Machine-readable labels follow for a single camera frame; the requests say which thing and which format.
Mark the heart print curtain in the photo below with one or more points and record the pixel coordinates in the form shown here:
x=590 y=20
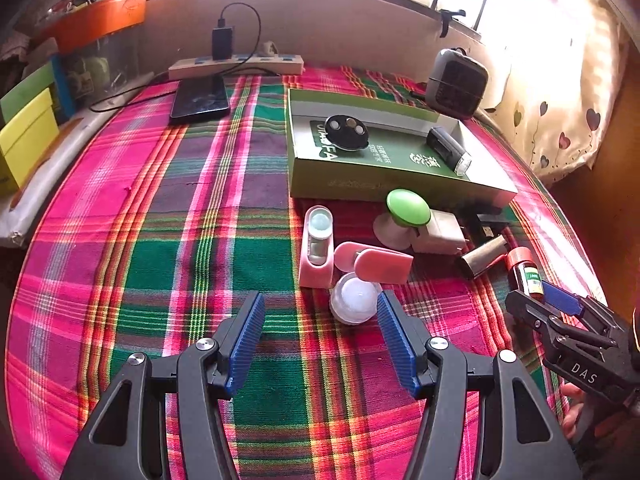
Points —
x=560 y=85

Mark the person's right hand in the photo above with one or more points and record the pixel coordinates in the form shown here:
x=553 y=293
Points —
x=572 y=422

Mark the black wall hook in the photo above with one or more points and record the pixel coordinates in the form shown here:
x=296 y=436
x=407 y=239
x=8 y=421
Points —
x=445 y=22

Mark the white plug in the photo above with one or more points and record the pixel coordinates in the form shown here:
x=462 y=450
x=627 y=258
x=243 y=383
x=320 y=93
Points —
x=267 y=50

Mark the silver metal lighter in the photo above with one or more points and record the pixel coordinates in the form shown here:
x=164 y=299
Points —
x=482 y=259

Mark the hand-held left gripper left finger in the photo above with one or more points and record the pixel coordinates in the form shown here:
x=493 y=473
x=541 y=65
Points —
x=245 y=345

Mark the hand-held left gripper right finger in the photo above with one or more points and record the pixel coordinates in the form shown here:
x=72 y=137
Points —
x=397 y=345

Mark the grey desktop fan heater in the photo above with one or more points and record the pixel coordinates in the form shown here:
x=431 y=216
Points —
x=457 y=85

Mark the blue translucent usb stick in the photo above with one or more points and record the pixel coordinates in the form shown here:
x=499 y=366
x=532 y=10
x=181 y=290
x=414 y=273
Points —
x=487 y=224

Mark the green cardboard box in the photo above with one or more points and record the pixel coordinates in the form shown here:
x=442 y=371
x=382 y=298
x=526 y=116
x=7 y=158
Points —
x=380 y=180

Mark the pink holder with lens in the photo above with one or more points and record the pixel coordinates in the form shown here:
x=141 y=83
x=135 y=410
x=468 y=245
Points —
x=315 y=270

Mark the black round disc device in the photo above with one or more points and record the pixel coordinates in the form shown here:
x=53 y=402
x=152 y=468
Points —
x=345 y=141

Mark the black smartphone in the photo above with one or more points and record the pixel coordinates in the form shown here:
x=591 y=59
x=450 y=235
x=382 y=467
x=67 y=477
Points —
x=200 y=100

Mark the plaid tablecloth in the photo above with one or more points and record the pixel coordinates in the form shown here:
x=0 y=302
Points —
x=150 y=240

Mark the green topped white knob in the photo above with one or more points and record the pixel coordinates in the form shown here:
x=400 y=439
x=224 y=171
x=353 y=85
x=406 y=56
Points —
x=406 y=206

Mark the blue box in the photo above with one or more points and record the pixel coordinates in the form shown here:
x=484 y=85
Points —
x=62 y=85

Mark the orange plastic basket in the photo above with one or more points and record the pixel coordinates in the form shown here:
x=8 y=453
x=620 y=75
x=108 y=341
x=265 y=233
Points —
x=100 y=22

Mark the clear plastic tank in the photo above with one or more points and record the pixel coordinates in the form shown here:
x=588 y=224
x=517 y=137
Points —
x=105 y=67

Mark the yellow cardboard box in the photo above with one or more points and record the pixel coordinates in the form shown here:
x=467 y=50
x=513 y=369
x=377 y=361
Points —
x=27 y=145

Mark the pink folding clip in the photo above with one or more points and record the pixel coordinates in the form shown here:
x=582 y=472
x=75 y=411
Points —
x=385 y=267

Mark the black plug-in charger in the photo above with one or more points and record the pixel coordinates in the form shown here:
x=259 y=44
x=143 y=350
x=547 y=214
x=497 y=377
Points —
x=222 y=42

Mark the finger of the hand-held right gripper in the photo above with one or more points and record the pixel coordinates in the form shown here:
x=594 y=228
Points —
x=530 y=312
x=562 y=300

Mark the white charger adapter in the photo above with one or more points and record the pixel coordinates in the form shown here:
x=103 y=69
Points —
x=442 y=232

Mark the red capped brown bottle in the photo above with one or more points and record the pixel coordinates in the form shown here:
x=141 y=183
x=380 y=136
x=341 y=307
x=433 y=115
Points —
x=522 y=272

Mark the white power strip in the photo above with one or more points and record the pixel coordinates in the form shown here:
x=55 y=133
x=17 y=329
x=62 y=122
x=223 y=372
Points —
x=280 y=65

